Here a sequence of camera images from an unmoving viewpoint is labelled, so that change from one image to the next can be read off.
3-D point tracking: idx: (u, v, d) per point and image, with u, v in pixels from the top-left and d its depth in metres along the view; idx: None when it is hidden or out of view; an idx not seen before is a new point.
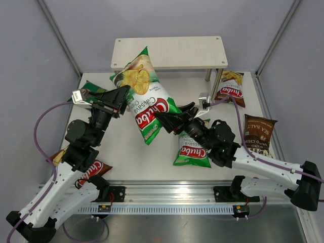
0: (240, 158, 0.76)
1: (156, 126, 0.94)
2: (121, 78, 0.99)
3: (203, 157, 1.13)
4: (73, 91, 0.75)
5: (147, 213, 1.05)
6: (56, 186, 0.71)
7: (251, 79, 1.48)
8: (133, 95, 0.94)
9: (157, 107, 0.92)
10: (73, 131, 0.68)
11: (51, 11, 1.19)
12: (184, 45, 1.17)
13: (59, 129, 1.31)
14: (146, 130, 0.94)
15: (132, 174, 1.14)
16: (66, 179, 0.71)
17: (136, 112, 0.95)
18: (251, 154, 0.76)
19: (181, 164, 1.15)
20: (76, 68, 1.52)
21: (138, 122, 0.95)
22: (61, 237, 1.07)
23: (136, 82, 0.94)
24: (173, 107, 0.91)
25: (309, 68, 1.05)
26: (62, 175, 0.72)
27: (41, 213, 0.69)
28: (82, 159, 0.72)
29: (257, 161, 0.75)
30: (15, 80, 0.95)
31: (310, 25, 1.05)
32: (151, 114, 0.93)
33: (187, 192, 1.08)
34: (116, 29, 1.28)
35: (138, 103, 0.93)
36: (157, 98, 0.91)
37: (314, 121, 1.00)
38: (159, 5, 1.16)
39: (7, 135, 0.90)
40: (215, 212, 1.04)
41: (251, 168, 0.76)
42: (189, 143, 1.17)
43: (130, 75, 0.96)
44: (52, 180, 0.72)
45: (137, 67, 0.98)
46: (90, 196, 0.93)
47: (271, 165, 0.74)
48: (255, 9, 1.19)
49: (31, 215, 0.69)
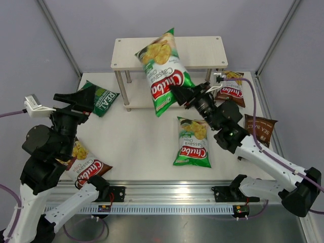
0: (246, 146, 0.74)
1: (169, 99, 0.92)
2: (145, 50, 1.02)
3: (203, 157, 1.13)
4: (27, 96, 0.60)
5: (147, 213, 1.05)
6: (24, 211, 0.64)
7: (251, 79, 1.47)
8: (153, 65, 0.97)
9: (173, 79, 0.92)
10: (33, 140, 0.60)
11: (51, 11, 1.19)
12: (185, 45, 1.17)
13: None
14: (158, 101, 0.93)
15: (132, 174, 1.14)
16: (31, 204, 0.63)
17: (152, 81, 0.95)
18: (258, 145, 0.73)
19: (181, 164, 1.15)
20: (76, 68, 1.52)
21: (152, 92, 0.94)
22: (60, 237, 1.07)
23: (159, 54, 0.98)
24: (188, 81, 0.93)
25: (309, 68, 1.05)
26: (26, 199, 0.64)
27: (21, 237, 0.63)
28: (42, 177, 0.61)
29: (262, 154, 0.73)
30: (14, 80, 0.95)
31: (310, 24, 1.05)
32: (166, 85, 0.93)
33: (187, 192, 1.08)
34: (116, 29, 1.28)
35: (157, 72, 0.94)
36: (174, 70, 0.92)
37: (314, 121, 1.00)
38: (159, 5, 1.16)
39: None
40: (215, 212, 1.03)
41: (254, 158, 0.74)
42: (189, 143, 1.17)
43: (154, 48, 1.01)
44: (19, 206, 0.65)
45: (162, 41, 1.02)
46: (90, 197, 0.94)
47: (275, 161, 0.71)
48: (255, 9, 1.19)
49: (12, 239, 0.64)
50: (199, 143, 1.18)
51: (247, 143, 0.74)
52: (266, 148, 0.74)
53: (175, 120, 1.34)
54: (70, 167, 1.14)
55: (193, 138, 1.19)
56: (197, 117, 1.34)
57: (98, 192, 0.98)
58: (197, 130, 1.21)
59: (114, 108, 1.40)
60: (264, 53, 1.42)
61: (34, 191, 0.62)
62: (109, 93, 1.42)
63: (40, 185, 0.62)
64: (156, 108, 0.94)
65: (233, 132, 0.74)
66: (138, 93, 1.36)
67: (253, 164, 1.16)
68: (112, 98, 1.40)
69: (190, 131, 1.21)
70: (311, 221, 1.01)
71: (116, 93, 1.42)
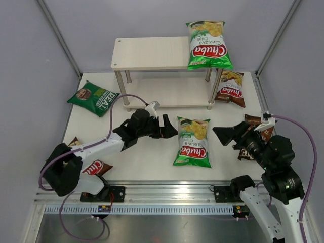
0: (290, 207, 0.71)
1: (204, 62, 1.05)
2: (200, 22, 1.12)
3: (203, 157, 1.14)
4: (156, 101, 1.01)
5: (147, 213, 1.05)
6: (106, 143, 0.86)
7: (251, 79, 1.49)
8: (206, 34, 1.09)
9: (217, 50, 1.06)
10: (141, 114, 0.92)
11: (51, 11, 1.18)
12: (184, 44, 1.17)
13: (59, 129, 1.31)
14: (196, 57, 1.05)
15: (133, 174, 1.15)
16: (115, 143, 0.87)
17: (200, 43, 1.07)
18: (300, 214, 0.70)
19: (181, 164, 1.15)
20: (76, 68, 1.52)
21: (194, 49, 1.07)
22: (61, 237, 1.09)
23: (212, 29, 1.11)
24: (228, 58, 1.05)
25: (310, 68, 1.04)
26: (113, 138, 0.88)
27: (89, 155, 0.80)
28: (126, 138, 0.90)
29: (298, 225, 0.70)
30: (13, 80, 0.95)
31: (310, 25, 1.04)
32: (209, 50, 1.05)
33: (187, 193, 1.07)
34: (116, 28, 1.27)
35: (208, 39, 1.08)
36: (221, 44, 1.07)
37: (315, 122, 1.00)
38: (158, 6, 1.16)
39: (6, 134, 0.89)
40: (215, 212, 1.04)
41: (286, 220, 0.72)
42: (189, 143, 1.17)
43: (210, 24, 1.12)
44: (106, 138, 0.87)
45: (218, 22, 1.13)
46: (97, 184, 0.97)
47: (302, 238, 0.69)
48: (256, 9, 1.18)
49: (81, 152, 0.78)
50: (198, 143, 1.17)
51: (293, 204, 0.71)
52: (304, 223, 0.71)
53: (175, 121, 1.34)
54: None
55: (193, 138, 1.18)
56: (197, 118, 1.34)
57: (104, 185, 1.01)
58: (197, 131, 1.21)
59: (114, 108, 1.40)
60: (264, 53, 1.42)
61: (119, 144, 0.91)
62: (109, 93, 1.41)
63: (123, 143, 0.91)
64: (190, 63, 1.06)
65: (288, 184, 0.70)
66: (138, 93, 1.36)
67: (252, 164, 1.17)
68: (112, 98, 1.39)
69: (190, 132, 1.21)
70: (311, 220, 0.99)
71: (116, 93, 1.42)
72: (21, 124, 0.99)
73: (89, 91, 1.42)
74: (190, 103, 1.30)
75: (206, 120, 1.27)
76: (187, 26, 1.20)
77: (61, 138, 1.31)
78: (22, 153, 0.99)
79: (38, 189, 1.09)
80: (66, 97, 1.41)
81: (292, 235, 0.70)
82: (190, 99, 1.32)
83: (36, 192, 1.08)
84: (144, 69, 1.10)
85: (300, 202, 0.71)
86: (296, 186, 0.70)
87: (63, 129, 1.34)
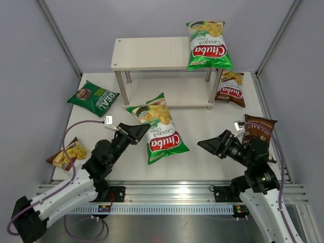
0: (270, 197, 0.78)
1: (204, 62, 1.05)
2: (200, 22, 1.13)
3: (177, 143, 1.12)
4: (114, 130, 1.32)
5: (147, 213, 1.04)
6: (71, 186, 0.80)
7: (251, 79, 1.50)
8: (206, 34, 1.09)
9: (217, 50, 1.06)
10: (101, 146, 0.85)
11: (51, 11, 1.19)
12: (184, 44, 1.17)
13: (58, 129, 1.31)
14: (196, 57, 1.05)
15: (132, 174, 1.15)
16: (81, 183, 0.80)
17: (200, 43, 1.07)
18: (280, 203, 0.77)
19: (157, 158, 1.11)
20: (76, 68, 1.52)
21: (195, 49, 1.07)
22: (61, 237, 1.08)
23: (212, 29, 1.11)
24: (228, 58, 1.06)
25: (310, 68, 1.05)
26: (79, 178, 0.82)
27: (50, 205, 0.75)
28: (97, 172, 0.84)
29: (279, 212, 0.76)
30: (13, 80, 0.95)
31: (310, 25, 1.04)
32: (209, 50, 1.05)
33: (187, 192, 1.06)
34: (116, 29, 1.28)
35: (208, 39, 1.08)
36: (221, 44, 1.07)
37: (315, 123, 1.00)
38: (158, 6, 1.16)
39: (6, 134, 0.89)
40: (215, 212, 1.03)
41: (269, 210, 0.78)
42: (158, 133, 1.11)
43: (210, 25, 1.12)
44: (70, 180, 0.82)
45: (218, 23, 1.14)
46: (88, 197, 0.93)
47: (286, 226, 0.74)
48: (255, 9, 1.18)
49: (41, 204, 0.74)
50: (166, 130, 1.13)
51: (273, 195, 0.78)
52: (284, 211, 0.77)
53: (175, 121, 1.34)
54: (71, 167, 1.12)
55: (161, 126, 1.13)
56: (197, 118, 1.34)
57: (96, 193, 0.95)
58: (160, 115, 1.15)
59: (114, 107, 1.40)
60: (263, 53, 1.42)
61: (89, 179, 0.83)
62: (109, 93, 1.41)
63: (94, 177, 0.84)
64: (190, 63, 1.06)
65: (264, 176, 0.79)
66: (138, 93, 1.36)
67: None
68: (112, 98, 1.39)
69: (154, 119, 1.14)
70: (311, 221, 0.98)
71: (116, 93, 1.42)
72: (21, 124, 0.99)
73: (89, 91, 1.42)
74: (189, 103, 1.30)
75: (159, 97, 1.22)
76: (187, 27, 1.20)
77: (61, 138, 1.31)
78: (22, 153, 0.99)
79: (38, 189, 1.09)
80: (66, 97, 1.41)
81: (277, 225, 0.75)
82: (190, 99, 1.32)
83: (36, 192, 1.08)
84: (144, 70, 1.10)
85: (278, 192, 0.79)
86: (272, 178, 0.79)
87: (63, 129, 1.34)
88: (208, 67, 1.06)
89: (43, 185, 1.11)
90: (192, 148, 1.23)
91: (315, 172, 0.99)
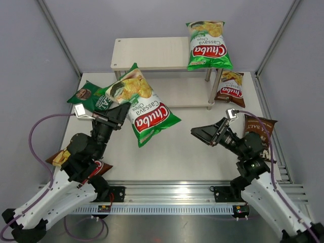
0: (263, 180, 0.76)
1: (204, 62, 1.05)
2: (200, 22, 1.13)
3: (165, 116, 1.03)
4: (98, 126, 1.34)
5: (147, 213, 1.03)
6: (51, 192, 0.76)
7: (251, 79, 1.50)
8: (206, 34, 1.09)
9: (217, 50, 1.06)
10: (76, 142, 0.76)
11: (51, 11, 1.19)
12: (184, 44, 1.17)
13: (58, 129, 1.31)
14: (196, 57, 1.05)
15: (132, 174, 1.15)
16: (61, 188, 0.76)
17: (200, 43, 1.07)
18: (274, 183, 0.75)
19: (147, 139, 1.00)
20: (76, 68, 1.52)
21: (194, 49, 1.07)
22: (61, 237, 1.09)
23: (212, 29, 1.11)
24: (228, 58, 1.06)
25: (309, 68, 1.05)
26: (58, 183, 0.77)
27: (32, 216, 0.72)
28: (81, 170, 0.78)
29: (276, 194, 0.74)
30: (13, 80, 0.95)
31: (310, 25, 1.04)
32: (209, 50, 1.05)
33: (187, 192, 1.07)
34: (116, 29, 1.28)
35: (208, 39, 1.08)
36: (221, 44, 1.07)
37: (315, 122, 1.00)
38: (158, 6, 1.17)
39: (6, 134, 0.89)
40: (215, 212, 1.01)
41: (266, 194, 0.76)
42: (140, 111, 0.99)
43: (210, 25, 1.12)
44: (48, 187, 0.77)
45: (218, 22, 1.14)
46: (87, 198, 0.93)
47: (286, 204, 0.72)
48: (255, 9, 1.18)
49: (23, 216, 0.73)
50: (149, 104, 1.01)
51: (265, 178, 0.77)
52: (281, 190, 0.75)
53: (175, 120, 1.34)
54: None
55: (142, 100, 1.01)
56: (197, 118, 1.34)
57: (96, 194, 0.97)
58: (138, 89, 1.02)
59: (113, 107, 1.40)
60: (263, 53, 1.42)
61: (70, 177, 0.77)
62: None
63: (77, 174, 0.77)
64: (190, 63, 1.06)
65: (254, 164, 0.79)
66: None
67: None
68: None
69: (133, 95, 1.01)
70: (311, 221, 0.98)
71: None
72: (21, 124, 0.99)
73: (89, 91, 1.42)
74: (189, 103, 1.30)
75: (132, 68, 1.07)
76: (187, 27, 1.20)
77: (61, 138, 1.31)
78: (22, 153, 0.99)
79: (38, 189, 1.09)
80: (66, 96, 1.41)
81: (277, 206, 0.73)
82: (190, 99, 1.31)
83: (36, 192, 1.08)
84: (144, 69, 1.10)
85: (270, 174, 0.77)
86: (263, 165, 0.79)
87: (63, 129, 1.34)
88: (208, 67, 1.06)
89: (43, 185, 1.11)
90: (192, 148, 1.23)
91: (315, 172, 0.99)
